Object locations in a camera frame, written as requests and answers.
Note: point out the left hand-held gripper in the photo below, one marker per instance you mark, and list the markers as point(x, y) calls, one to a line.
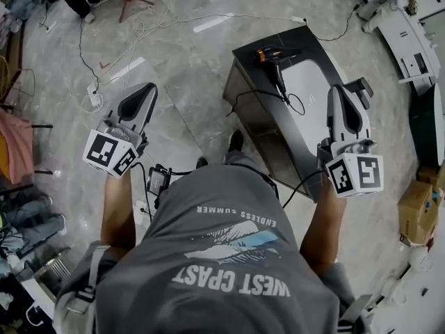
point(101, 151)

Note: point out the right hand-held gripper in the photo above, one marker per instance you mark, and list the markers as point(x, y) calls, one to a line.
point(365, 176)

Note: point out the dark vanity cabinet with sink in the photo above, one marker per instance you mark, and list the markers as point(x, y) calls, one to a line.
point(313, 82)

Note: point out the person's right forearm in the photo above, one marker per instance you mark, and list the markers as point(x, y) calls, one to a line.
point(321, 228)

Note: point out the person's left forearm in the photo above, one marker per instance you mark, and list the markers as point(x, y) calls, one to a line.
point(116, 214)

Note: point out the black faucet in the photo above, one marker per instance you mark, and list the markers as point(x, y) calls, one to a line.
point(363, 85)

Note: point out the white power strip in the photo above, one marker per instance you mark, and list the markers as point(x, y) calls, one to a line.
point(94, 96)
point(140, 211)
point(298, 18)

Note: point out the black battery box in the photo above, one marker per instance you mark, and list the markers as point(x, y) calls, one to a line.
point(159, 180)

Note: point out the dark green round board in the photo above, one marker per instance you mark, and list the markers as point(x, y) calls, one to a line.
point(426, 124)

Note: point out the person's left black shoe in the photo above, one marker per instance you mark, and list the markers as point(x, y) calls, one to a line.
point(202, 163)

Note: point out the person's black shoe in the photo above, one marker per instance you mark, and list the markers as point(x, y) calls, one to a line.
point(235, 141)
point(202, 163)

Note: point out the black metal chair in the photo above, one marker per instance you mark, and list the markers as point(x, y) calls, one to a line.
point(41, 126)

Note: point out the cardboard box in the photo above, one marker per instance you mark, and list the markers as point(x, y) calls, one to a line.
point(429, 174)
point(417, 211)

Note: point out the white cabinet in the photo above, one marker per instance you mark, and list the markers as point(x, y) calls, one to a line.
point(403, 44)

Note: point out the person's right black shoe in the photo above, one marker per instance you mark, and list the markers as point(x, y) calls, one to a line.
point(235, 141)

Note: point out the person's grey trousers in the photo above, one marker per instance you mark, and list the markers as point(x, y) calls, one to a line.
point(240, 160)

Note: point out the pink cloth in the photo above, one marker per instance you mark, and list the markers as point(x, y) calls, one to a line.
point(14, 148)

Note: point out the person's grey printed shirt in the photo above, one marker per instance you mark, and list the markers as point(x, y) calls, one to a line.
point(215, 277)

